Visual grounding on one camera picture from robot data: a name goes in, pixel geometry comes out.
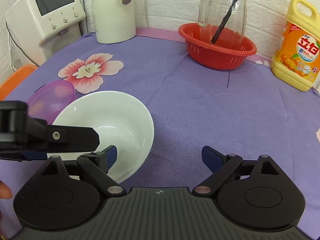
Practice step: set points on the purple plastic bowl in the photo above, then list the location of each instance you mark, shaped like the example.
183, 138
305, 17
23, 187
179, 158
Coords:
49, 100

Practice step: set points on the white thermos jug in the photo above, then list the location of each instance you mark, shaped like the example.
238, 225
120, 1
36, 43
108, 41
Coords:
114, 20

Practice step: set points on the purple floral tablecloth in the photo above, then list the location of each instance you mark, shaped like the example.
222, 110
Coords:
247, 111

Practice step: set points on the clear glass jar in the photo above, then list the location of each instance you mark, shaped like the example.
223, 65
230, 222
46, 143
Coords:
205, 20

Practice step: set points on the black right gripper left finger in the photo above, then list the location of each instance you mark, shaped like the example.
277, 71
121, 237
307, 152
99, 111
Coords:
95, 167

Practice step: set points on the person's hand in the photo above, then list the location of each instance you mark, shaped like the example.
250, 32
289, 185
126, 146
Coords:
5, 192

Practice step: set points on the black straw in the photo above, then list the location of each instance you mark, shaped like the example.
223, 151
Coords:
229, 18

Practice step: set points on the red plastic colander basket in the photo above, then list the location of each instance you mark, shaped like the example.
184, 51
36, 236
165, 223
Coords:
214, 56

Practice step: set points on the white floral ceramic bowl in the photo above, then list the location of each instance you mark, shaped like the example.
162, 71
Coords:
120, 120

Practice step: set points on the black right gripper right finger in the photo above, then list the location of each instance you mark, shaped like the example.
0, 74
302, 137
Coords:
223, 167

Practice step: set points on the white water dispenser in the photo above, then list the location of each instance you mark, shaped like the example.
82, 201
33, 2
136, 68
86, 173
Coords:
40, 28

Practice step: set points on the orange plastic basin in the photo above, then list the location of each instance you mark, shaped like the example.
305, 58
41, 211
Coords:
15, 79

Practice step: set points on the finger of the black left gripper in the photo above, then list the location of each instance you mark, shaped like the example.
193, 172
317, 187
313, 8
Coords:
24, 138

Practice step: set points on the yellow dish soap bottle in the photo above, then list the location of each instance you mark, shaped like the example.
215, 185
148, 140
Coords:
296, 60

